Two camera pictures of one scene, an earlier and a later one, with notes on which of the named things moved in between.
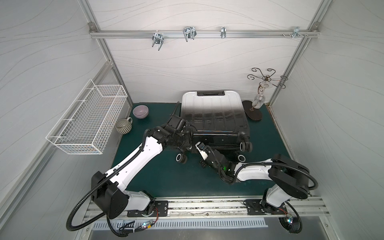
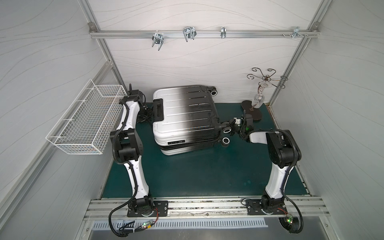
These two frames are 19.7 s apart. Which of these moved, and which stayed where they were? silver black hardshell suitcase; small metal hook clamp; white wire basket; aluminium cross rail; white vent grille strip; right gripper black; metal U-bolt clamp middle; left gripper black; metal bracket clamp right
Moved: silver black hardshell suitcase; left gripper black; right gripper black
Stayed: small metal hook clamp; metal U-bolt clamp middle; white vent grille strip; metal bracket clamp right; white wire basket; aluminium cross rail
